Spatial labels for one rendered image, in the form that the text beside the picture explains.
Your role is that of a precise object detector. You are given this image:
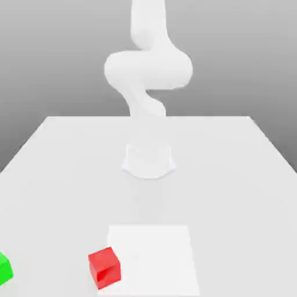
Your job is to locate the small red cube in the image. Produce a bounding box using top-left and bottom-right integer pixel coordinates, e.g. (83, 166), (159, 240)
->
(88, 246), (122, 291)

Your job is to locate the small green cube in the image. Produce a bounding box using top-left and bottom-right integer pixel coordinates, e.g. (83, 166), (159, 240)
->
(0, 251), (15, 287)

